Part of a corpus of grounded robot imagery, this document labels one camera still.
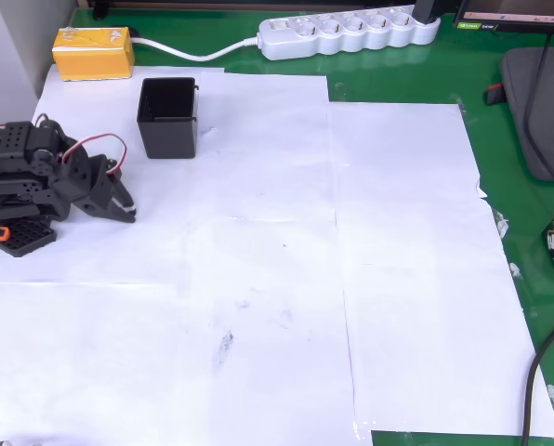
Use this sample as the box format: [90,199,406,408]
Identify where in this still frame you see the black square container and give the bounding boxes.
[136,76,201,161]

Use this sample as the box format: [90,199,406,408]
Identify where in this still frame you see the yellow cardboard box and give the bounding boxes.
[52,26,137,83]

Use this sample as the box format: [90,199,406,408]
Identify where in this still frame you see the white paper sheet cover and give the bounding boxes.
[0,63,554,446]

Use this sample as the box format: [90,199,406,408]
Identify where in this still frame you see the white power strip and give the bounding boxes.
[257,4,442,62]

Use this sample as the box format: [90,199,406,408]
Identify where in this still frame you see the black power plug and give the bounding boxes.
[413,0,446,25]

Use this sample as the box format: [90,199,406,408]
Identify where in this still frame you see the green desk mat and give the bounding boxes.
[70,0,554,446]

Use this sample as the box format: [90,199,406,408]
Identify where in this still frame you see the grey laptop sleeve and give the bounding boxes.
[484,46,554,183]

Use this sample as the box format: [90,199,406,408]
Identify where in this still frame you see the black laptop with green sticker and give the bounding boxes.
[452,0,554,35]

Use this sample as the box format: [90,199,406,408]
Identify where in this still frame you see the white power cable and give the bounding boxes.
[128,34,262,63]

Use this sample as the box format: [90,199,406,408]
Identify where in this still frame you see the thin black cable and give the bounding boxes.
[521,33,554,202]

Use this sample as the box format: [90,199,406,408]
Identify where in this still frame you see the thick black cable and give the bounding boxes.
[520,306,554,439]

